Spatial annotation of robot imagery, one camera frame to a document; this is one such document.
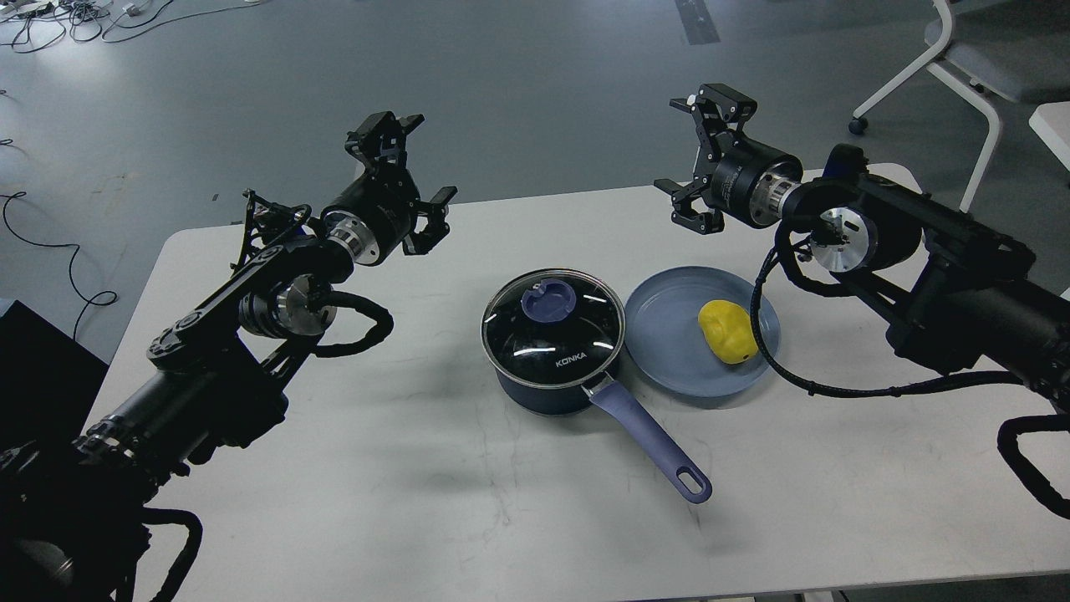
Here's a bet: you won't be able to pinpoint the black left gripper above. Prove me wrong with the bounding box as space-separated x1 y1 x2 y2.
322 111 458 267

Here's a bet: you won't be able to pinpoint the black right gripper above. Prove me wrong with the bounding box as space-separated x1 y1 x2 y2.
654 84 805 235

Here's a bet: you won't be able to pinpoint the glass pot lid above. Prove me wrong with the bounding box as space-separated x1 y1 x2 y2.
482 269 625 390

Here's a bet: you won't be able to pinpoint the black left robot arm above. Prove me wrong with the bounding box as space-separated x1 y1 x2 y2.
3 111 457 601

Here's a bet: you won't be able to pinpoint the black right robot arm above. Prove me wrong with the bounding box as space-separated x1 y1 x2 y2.
655 84 1069 518

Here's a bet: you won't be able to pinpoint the grey floor tape strip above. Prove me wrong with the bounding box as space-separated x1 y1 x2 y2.
674 0 720 46

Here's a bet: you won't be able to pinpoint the blue round plate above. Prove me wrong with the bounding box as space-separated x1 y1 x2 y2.
625 266 769 399

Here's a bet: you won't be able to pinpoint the white office chair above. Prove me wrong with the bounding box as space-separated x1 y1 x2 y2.
849 1 1069 212

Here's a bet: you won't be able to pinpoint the dark blue saucepan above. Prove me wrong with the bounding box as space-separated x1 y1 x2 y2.
482 268 713 504

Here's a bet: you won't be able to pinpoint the white table edge right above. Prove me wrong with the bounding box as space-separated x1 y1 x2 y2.
1028 101 1069 171

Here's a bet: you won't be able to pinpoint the black box at left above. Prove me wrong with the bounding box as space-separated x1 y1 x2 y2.
1 298 110 451

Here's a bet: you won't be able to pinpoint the black floor cable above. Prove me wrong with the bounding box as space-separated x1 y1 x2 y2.
0 191 119 340

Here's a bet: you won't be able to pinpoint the tangled cables on floor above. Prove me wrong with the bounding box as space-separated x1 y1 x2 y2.
0 0 273 55

